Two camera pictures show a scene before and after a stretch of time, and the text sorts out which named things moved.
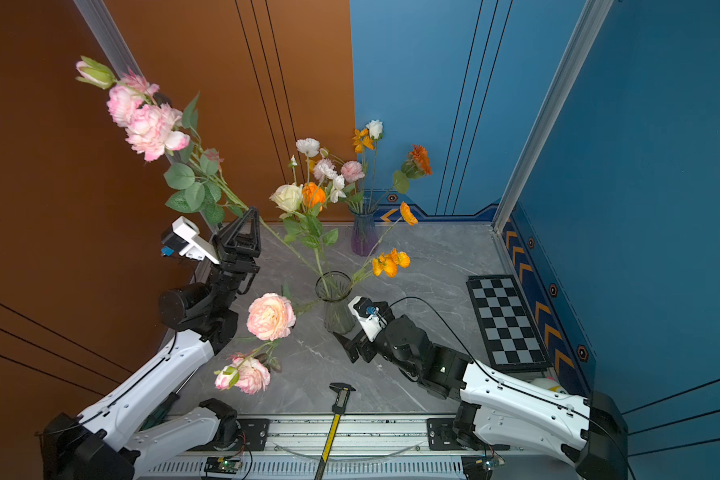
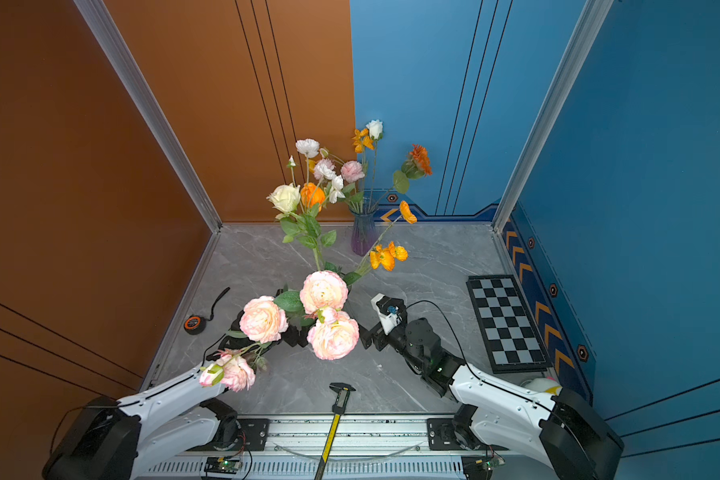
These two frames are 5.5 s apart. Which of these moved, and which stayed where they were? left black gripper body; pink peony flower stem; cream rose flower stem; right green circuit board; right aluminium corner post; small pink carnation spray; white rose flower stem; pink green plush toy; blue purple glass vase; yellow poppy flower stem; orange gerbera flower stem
Moved: pink peony flower stem; small pink carnation spray; left black gripper body
Stayed: blue purple glass vase; right green circuit board; pink green plush toy; cream rose flower stem; yellow poppy flower stem; orange gerbera flower stem; white rose flower stem; right aluminium corner post
